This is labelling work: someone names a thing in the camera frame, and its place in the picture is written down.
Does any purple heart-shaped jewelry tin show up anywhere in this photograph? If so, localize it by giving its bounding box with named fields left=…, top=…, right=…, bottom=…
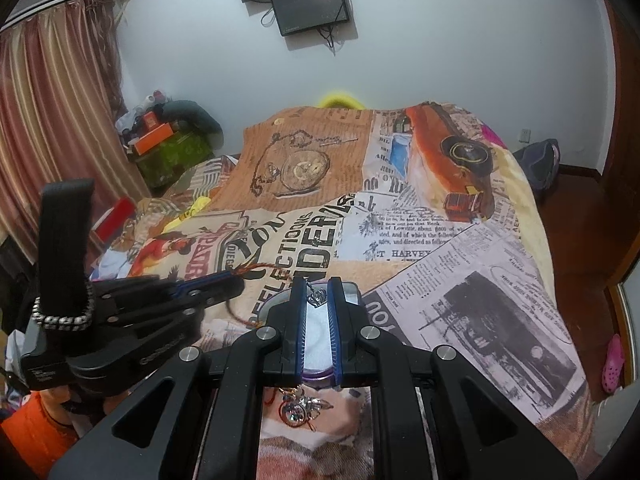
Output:
left=261, top=282, right=362, bottom=386

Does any crystal flower brooch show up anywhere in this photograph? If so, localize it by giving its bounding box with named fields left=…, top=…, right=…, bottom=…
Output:
left=262, top=386, right=334, bottom=432

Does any red braided cord bracelet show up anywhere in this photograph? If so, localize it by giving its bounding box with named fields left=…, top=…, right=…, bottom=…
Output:
left=224, top=261, right=296, bottom=331

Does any silver pendant necklace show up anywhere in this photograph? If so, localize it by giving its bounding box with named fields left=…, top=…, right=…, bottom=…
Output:
left=305, top=282, right=330, bottom=309

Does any red gift box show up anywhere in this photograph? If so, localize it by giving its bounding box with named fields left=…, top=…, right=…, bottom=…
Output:
left=92, top=196, right=136, bottom=244

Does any printed newspaper-pattern bedspread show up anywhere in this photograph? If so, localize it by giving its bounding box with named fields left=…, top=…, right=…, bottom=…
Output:
left=93, top=102, right=599, bottom=478

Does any orange box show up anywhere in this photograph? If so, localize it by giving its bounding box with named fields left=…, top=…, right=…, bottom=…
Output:
left=132, top=122, right=174, bottom=155

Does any striped red curtain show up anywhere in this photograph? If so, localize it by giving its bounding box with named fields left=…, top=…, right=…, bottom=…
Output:
left=1, top=0, right=150, bottom=260

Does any dark blue backpack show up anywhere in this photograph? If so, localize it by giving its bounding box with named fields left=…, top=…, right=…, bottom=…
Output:
left=513, top=139, right=561, bottom=198

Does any pink croc shoe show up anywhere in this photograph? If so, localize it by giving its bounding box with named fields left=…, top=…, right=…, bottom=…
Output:
left=601, top=334, right=625, bottom=394

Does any black wrist strap with chain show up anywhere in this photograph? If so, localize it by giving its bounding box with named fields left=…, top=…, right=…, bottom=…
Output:
left=30, top=178, right=98, bottom=332

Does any yellow plastic ring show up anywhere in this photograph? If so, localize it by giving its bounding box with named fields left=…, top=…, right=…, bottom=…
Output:
left=316, top=90, right=367, bottom=111

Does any white wall socket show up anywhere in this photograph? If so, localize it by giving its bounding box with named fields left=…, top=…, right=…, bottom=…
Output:
left=518, top=129, right=532, bottom=143

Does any small black wall monitor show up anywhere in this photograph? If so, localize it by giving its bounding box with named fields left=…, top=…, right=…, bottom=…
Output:
left=271, top=0, right=350, bottom=37

